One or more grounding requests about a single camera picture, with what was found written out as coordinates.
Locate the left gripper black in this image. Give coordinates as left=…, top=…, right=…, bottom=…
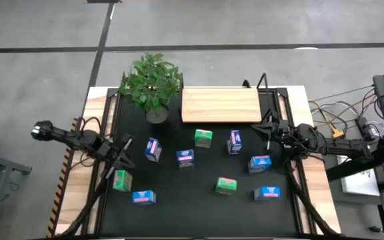
left=102, top=133, right=137, bottom=181

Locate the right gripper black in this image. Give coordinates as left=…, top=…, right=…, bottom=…
left=251, top=111, right=296, bottom=165

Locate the green Apple Jacks box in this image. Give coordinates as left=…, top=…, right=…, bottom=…
left=194, top=129, right=213, bottom=149
left=112, top=169, right=133, bottom=193
left=215, top=177, right=238, bottom=196

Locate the blue Frosted Flakes box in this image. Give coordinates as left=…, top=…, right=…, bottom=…
left=175, top=149, right=195, bottom=169
left=144, top=137, right=163, bottom=163
left=226, top=129, right=243, bottom=156

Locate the light blue Rice Krispies box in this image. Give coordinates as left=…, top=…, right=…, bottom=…
left=247, top=155, right=273, bottom=174
left=253, top=185, right=282, bottom=201
left=131, top=189, right=157, bottom=205

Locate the yellow black hazard tape strip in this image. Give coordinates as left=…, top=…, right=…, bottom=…
left=47, top=116, right=79, bottom=238

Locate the green leafy plant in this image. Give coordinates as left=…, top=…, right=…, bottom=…
left=118, top=52, right=183, bottom=114

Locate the black table mat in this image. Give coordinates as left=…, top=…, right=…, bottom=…
left=99, top=87, right=300, bottom=238

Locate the black power strip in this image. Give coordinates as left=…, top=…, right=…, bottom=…
left=355, top=116, right=378, bottom=141

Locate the white flat panel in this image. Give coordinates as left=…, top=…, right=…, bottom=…
left=337, top=155, right=381, bottom=197

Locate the black braided cable sleeve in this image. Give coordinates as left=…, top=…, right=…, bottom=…
left=57, top=173, right=113, bottom=238
left=284, top=159, right=341, bottom=237

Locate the yellow cable with connector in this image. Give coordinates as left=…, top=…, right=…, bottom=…
left=310, top=99, right=345, bottom=139

